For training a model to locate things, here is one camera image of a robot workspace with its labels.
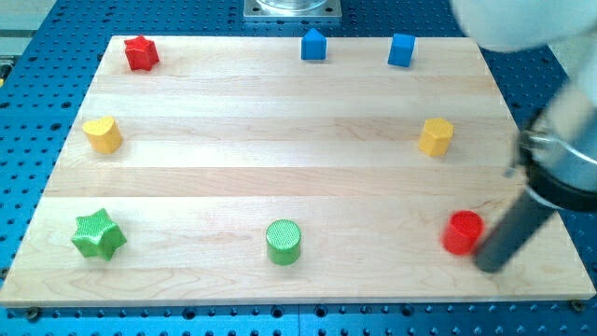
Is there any red cylinder block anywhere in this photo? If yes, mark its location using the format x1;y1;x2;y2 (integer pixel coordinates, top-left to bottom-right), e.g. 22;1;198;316
441;210;484;256

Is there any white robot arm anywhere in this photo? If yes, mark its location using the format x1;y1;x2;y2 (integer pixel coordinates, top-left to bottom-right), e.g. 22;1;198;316
451;0;596;212

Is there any yellow hexagon block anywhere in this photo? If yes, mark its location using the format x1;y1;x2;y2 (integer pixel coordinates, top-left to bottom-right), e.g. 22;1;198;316
418;118;454;157

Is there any green cylinder block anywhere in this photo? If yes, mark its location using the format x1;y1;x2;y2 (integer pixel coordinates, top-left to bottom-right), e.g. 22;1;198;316
266;219;302;266

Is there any wooden board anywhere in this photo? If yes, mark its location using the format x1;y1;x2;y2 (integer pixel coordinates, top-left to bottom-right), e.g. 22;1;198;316
1;35;595;307

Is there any blue pentagon house block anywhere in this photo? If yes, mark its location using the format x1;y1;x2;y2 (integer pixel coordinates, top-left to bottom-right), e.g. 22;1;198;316
300;28;327;61

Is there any blue cube block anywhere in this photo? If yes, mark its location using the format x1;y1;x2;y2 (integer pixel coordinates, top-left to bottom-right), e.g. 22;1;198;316
387;34;416;67

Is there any red star block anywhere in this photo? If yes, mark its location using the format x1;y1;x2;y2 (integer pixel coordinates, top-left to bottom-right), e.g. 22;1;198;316
124;35;160;71

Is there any yellow heart block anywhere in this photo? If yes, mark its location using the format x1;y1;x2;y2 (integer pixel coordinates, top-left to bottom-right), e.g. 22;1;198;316
82;116;122;154

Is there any green star block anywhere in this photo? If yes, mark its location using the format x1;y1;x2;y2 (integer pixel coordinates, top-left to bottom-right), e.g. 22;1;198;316
71;208;127;261

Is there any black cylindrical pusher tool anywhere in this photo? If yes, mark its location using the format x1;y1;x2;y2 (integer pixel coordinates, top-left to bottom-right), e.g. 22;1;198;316
474;188;556;273

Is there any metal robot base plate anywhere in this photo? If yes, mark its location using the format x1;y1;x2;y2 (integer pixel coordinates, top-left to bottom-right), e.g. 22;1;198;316
243;0;342;21

